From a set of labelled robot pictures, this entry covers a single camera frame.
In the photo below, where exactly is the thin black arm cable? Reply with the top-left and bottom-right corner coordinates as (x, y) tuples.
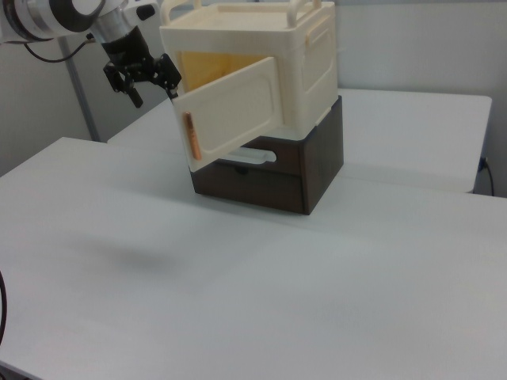
(22, 36), (95, 63)

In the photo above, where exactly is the dark brown drawer unit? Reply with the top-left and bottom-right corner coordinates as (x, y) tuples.
(189, 94), (345, 217)

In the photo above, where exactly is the brown drawer with white handle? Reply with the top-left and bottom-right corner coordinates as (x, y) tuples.
(213, 134), (308, 178)

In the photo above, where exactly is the copper door handle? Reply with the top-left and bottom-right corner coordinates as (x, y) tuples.
(181, 111), (207, 162)

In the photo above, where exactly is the black cable behind table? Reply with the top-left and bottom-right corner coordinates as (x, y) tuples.
(478, 157), (497, 196)

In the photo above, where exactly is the cream cabinet door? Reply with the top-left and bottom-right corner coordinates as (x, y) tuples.
(172, 55), (287, 172)

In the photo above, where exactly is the white drawer handle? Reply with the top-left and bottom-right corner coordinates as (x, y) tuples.
(226, 145), (278, 165)

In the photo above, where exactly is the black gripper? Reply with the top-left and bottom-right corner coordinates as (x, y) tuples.
(100, 25), (184, 109)

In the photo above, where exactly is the plain brown drawer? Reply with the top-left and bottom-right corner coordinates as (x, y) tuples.
(190, 160), (307, 214)

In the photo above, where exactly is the cream plastic cabinet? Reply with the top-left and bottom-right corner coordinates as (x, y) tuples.
(158, 0), (338, 143)

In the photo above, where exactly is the thick black cable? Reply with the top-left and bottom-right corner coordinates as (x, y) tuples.
(0, 270), (9, 344)

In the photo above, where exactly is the grey vertical wall post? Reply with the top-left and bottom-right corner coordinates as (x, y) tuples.
(62, 36), (100, 143)

